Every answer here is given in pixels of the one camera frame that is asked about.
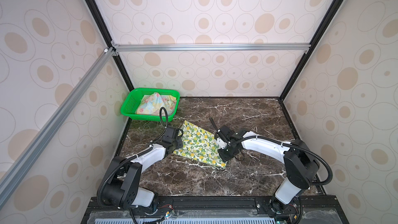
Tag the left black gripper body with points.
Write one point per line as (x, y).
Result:
(176, 144)

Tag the black frame post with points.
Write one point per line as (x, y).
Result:
(103, 29)
(324, 24)

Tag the green plastic basket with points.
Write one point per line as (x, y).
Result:
(134, 98)

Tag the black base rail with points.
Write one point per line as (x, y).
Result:
(222, 210)

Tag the aluminium rail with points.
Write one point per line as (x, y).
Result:
(211, 47)
(23, 164)

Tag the lemon print skirt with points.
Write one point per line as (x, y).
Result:
(199, 145)

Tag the pastel floral skirt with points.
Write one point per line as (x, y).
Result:
(151, 104)

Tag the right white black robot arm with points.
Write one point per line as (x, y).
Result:
(301, 166)

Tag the back aluminium rail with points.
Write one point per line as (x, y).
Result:
(211, 47)

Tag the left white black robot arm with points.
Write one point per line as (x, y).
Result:
(120, 185)

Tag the left aluminium rail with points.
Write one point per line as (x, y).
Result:
(23, 164)

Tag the left black frame post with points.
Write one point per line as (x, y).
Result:
(103, 29)

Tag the right black frame post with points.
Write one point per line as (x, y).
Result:
(324, 24)

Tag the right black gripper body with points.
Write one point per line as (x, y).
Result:
(226, 153)

